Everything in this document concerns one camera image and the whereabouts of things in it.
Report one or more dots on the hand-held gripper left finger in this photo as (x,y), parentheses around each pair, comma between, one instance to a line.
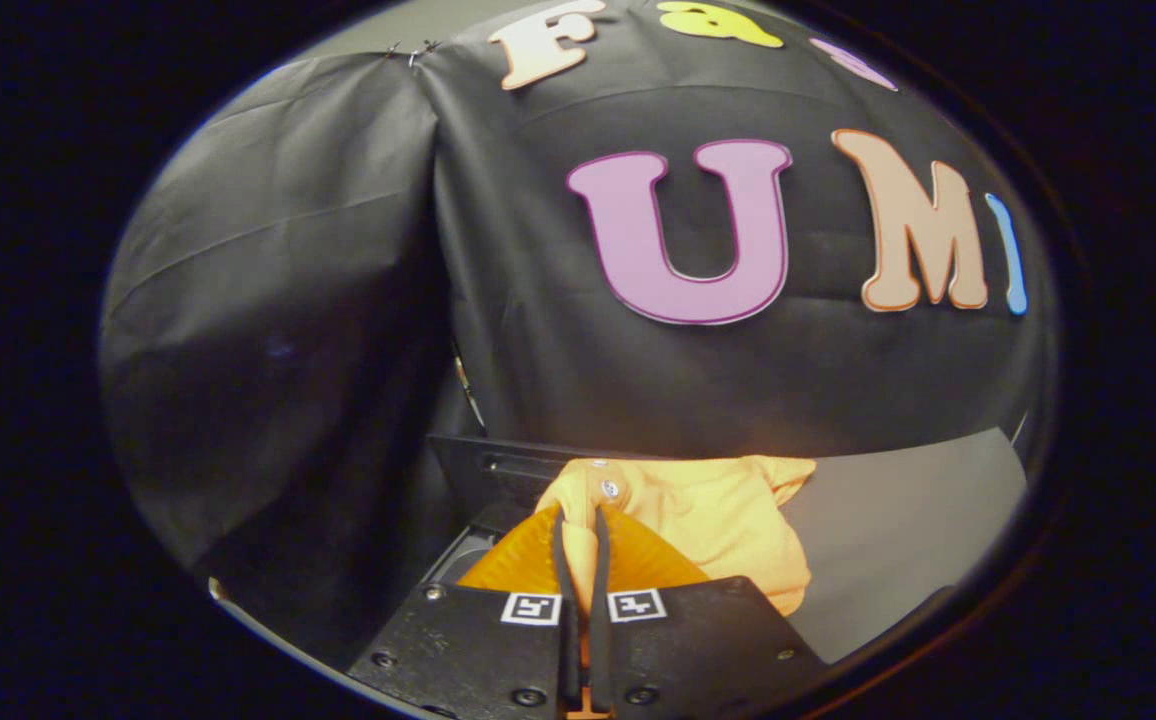
(468,650)

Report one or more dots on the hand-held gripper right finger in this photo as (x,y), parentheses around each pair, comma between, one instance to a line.
(698,650)

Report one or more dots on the yellow shirt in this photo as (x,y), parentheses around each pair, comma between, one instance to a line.
(718,510)

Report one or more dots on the black backdrop cloth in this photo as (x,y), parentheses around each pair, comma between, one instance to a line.
(288,300)

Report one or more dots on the beige cabinet with dark frame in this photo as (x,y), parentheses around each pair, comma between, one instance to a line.
(898,530)

